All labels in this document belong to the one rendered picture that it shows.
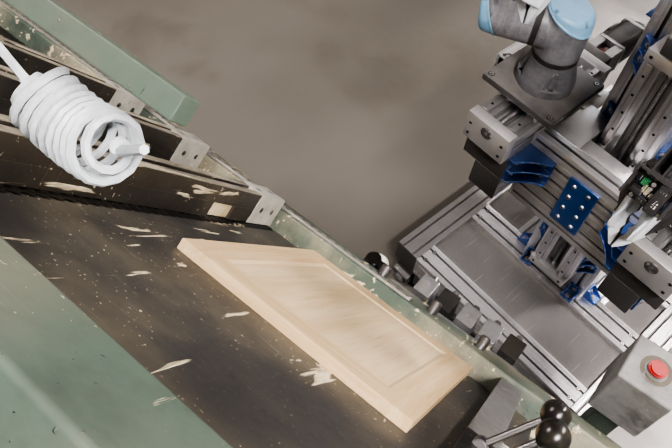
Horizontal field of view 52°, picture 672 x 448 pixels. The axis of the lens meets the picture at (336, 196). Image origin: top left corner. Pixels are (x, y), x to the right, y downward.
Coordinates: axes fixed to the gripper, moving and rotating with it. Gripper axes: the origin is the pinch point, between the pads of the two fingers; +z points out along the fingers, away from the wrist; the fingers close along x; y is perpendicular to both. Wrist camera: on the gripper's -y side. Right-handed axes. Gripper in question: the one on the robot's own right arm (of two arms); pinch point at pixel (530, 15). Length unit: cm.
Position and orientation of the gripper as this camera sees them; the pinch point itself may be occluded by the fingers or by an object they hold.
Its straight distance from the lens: 114.3
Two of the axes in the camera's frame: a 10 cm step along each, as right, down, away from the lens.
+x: 5.6, 4.5, -6.9
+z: -1.6, 8.9, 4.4
